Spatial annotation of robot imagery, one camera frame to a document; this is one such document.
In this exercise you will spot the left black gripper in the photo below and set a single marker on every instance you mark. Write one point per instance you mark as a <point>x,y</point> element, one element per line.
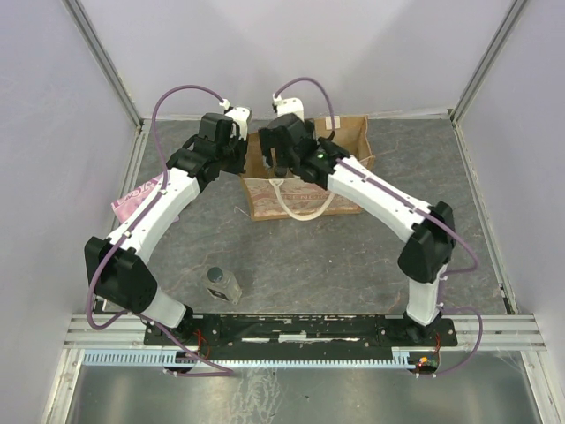
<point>237,166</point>

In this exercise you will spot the blue slotted cable duct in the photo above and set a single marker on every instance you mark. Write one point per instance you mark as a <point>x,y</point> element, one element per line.
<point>293,357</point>

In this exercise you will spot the aluminium frame post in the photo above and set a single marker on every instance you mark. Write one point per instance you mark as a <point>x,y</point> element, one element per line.
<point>486,62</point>
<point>85,26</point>

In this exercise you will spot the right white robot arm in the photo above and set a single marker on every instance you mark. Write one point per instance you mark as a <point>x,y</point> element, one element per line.
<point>427,231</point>

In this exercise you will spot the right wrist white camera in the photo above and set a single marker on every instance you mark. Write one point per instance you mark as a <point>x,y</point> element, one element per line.
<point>286,106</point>

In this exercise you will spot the brown canvas tote bag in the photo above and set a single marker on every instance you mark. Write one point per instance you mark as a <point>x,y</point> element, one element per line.
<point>271,198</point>

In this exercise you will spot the left aluminium frame post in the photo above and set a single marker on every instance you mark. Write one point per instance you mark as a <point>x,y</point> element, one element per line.
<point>85,26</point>

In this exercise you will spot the pink printed package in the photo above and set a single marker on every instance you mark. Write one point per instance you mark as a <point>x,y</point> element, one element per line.
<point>125,206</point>

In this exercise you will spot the short clear glass bottle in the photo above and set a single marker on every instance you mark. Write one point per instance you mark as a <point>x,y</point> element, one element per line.
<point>222,284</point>

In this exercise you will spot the aluminium front rail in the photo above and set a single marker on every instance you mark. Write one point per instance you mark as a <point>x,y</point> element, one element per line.
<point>500,333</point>

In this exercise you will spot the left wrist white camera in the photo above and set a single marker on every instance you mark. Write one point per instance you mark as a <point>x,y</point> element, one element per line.
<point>242,116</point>

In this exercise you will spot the right aluminium frame post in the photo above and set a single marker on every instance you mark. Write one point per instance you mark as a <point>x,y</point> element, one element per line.
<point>486,62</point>

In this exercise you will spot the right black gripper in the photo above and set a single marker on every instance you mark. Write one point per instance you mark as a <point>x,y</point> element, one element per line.
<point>267,143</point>

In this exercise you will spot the wrist white camera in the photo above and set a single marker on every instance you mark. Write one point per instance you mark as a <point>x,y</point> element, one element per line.
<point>286,106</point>
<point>242,116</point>

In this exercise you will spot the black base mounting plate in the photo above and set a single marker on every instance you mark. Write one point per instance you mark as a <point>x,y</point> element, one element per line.
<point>384,330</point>

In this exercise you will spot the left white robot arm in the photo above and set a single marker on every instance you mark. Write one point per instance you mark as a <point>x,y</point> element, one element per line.
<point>117,265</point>

